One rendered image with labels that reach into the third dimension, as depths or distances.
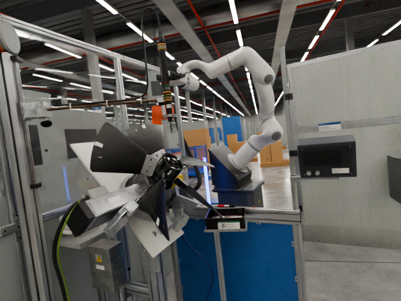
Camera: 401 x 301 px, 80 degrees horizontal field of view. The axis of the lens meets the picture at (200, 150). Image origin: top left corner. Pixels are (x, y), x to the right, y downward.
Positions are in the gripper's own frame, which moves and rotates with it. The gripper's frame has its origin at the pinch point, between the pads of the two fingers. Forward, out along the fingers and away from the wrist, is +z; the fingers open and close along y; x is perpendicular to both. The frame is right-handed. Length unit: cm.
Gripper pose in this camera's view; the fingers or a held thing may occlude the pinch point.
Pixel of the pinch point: (164, 76)
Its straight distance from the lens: 129.9
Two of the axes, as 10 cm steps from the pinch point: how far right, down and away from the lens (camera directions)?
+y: -8.9, 0.7, 4.5
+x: -1.1, -9.9, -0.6
